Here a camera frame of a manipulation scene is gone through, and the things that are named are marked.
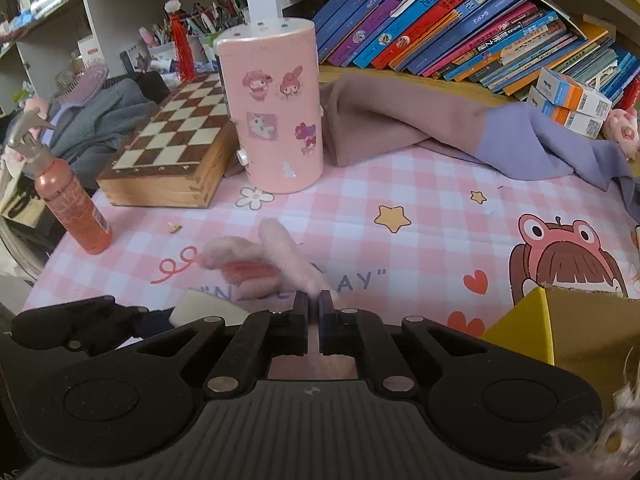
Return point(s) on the yellow cardboard box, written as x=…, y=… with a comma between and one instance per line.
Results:
x=575, y=340

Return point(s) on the purple hairbrush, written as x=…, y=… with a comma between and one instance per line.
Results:
x=87, y=82

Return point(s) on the pink checkered tablecloth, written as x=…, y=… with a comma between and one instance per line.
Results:
x=425, y=200

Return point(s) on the grey cloth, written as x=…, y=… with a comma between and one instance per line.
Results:
x=100, y=120

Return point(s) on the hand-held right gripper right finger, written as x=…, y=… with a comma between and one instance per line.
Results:
x=326, y=320

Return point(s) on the red tassel ornament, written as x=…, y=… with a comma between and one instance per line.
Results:
x=181, y=45

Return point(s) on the orange and white medicine box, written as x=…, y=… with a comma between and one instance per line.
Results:
x=570, y=119
x=575, y=91

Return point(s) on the pink cylinder with stickers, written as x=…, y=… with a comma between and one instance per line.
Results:
x=272, y=110

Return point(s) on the pink spray bottle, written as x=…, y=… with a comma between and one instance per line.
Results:
x=75, y=205

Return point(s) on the pink plush pig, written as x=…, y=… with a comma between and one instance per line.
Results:
x=625, y=130

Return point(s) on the row of colourful books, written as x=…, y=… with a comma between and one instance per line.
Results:
x=425, y=20

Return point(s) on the beige foam block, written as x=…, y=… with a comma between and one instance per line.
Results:
x=200, y=307

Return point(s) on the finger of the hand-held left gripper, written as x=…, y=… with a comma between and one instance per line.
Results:
x=75, y=325

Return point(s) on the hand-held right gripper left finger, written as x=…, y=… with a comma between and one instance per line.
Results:
x=301, y=320

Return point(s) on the wooden chessboard box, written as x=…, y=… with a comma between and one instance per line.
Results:
x=170, y=130

